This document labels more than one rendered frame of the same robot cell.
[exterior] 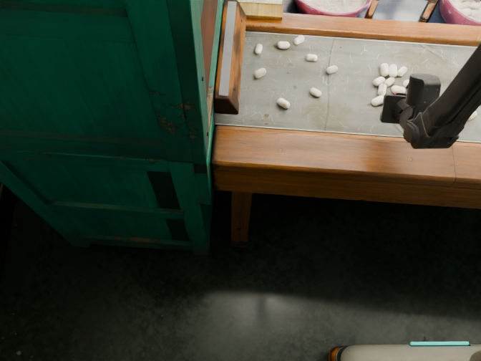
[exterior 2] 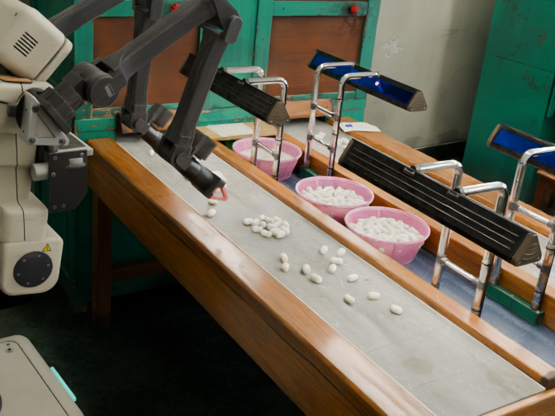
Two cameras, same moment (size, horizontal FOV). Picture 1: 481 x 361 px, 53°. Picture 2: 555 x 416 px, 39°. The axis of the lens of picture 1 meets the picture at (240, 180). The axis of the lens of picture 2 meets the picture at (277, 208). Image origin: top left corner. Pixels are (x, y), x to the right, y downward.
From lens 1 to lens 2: 2.60 m
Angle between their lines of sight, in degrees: 55
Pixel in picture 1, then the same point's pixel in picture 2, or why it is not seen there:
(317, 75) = not seen: hidden behind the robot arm
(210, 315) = (20, 328)
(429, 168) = (149, 189)
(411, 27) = (259, 173)
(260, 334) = not seen: hidden behind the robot
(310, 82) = not seen: hidden behind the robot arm
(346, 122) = (160, 172)
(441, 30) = (271, 182)
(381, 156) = (141, 176)
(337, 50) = (214, 163)
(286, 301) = (59, 362)
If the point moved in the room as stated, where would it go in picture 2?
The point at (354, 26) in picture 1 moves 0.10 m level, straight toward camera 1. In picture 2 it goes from (235, 158) to (209, 158)
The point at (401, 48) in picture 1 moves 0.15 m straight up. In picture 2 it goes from (243, 179) to (247, 139)
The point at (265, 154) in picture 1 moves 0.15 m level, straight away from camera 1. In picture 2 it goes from (106, 148) to (146, 146)
